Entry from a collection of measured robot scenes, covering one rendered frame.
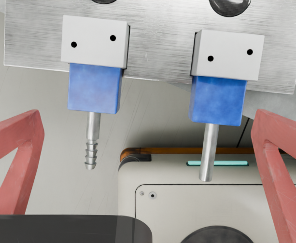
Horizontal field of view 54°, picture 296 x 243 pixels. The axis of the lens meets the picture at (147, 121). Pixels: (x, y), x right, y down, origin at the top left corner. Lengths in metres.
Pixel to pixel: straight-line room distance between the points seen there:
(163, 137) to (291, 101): 0.83
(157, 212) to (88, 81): 0.72
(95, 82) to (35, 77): 0.95
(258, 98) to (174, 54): 0.12
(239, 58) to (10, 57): 0.19
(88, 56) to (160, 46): 0.06
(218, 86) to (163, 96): 0.87
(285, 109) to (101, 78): 0.20
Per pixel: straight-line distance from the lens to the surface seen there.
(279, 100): 0.35
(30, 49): 0.28
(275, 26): 0.29
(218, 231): 1.00
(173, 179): 0.90
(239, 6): 0.28
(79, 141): 1.18
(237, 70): 0.25
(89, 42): 0.24
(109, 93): 0.25
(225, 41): 0.25
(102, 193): 1.22
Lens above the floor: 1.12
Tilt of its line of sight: 81 degrees down
